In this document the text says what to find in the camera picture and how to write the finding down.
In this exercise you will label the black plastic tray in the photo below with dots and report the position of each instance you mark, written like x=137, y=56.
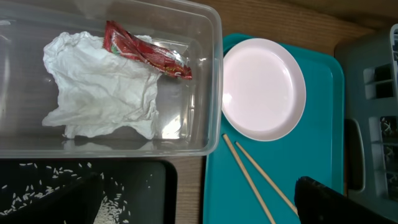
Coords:
x=149, y=186

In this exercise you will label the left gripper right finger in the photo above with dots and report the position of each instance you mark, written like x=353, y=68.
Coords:
x=319, y=204

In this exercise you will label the cooked white rice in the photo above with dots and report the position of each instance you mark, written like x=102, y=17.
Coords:
x=109, y=211

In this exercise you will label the left wooden chopstick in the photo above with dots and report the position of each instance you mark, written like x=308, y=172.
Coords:
x=248, y=178

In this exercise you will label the grey dishwasher rack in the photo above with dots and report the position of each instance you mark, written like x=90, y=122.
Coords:
x=370, y=68

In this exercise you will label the teal serving tray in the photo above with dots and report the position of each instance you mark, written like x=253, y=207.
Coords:
x=313, y=148

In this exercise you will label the wooden chopstick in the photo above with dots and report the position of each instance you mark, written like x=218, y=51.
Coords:
x=248, y=178
x=269, y=180

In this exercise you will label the right wooden chopstick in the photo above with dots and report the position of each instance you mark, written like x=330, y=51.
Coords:
x=269, y=180

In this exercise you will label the red snack wrapper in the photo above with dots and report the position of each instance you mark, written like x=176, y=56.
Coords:
x=120, y=42

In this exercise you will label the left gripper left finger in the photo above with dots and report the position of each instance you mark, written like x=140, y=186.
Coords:
x=77, y=202

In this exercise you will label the clear plastic bin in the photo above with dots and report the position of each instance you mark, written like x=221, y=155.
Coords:
x=189, y=110

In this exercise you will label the white napkin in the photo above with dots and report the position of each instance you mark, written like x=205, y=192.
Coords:
x=99, y=92

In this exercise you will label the large white plate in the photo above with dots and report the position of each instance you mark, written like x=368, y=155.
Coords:
x=264, y=92

